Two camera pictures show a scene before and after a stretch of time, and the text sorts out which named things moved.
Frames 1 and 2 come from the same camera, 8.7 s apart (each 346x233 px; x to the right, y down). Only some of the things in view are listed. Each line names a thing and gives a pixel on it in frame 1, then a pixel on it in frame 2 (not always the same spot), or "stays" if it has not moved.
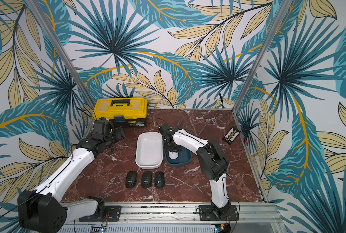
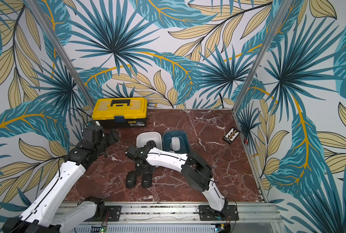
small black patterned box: x=231 y=135 stays
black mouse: x=131 y=179 stays
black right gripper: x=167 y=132 → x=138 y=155
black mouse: x=147 y=179 stays
